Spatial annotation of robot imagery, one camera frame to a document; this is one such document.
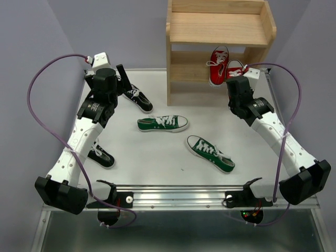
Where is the wooden shoe shelf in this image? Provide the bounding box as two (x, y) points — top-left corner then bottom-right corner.
(165, 1), (277, 106)

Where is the black sneaker near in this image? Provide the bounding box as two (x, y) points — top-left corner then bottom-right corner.
(88, 139), (116, 170)

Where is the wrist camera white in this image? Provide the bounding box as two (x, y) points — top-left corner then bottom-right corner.
(243, 68), (260, 91)
(92, 52), (111, 72)

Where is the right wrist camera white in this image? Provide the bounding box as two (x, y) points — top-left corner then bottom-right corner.
(243, 68), (260, 91)

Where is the red sneaker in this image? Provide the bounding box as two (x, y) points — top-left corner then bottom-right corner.
(225, 59), (246, 80)
(206, 46), (229, 88)

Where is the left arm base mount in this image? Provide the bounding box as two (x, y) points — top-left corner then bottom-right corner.
(86, 180), (137, 229)

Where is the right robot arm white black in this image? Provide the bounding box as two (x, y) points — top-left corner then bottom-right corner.
(226, 76), (331, 205)

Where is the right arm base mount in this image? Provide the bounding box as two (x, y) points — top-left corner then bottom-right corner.
(222, 177), (273, 226)

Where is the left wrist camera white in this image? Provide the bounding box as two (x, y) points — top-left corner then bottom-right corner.
(92, 52), (111, 72)

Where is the aluminium rail front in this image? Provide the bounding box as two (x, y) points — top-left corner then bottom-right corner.
(86, 183), (318, 211)

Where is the green sneaker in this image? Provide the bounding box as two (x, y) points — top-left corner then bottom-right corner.
(137, 115), (189, 133)
(186, 135), (236, 173)

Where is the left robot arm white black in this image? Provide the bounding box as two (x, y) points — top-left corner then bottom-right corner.
(35, 64), (132, 215)

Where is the black sneaker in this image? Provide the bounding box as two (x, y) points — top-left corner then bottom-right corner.
(123, 84), (153, 114)
(88, 139), (116, 170)

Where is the black sneaker far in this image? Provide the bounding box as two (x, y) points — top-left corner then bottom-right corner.
(123, 84), (153, 114)

